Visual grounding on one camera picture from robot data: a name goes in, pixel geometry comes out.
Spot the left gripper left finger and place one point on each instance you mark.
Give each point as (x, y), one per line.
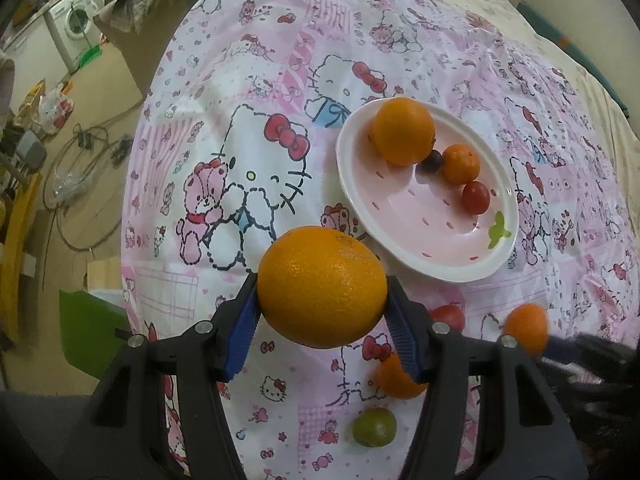
(121, 433)

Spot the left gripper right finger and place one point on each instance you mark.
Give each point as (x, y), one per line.
(522, 431)

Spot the red tomato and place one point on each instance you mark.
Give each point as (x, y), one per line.
(450, 314)
(475, 198)

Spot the small mandarin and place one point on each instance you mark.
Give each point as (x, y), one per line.
(395, 382)
(529, 325)
(460, 164)

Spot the large orange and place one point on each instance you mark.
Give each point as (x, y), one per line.
(321, 288)
(403, 131)

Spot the dark purple grape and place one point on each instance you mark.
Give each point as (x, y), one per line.
(432, 163)

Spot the green box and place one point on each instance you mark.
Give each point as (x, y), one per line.
(92, 331)

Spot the pink white ceramic plate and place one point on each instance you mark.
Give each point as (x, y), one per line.
(419, 217)

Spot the small mandarin in plate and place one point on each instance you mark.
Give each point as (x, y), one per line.
(460, 164)

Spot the large orange in plate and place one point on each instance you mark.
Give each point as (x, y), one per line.
(403, 131)

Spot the yellow wooden rack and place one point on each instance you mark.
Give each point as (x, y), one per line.
(13, 256)

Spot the pink Hello Kitty bedsheet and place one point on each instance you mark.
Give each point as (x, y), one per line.
(239, 141)

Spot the plastic bag on floor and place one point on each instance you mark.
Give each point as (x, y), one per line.
(44, 111)

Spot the white washing machine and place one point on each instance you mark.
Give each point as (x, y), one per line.
(71, 25)

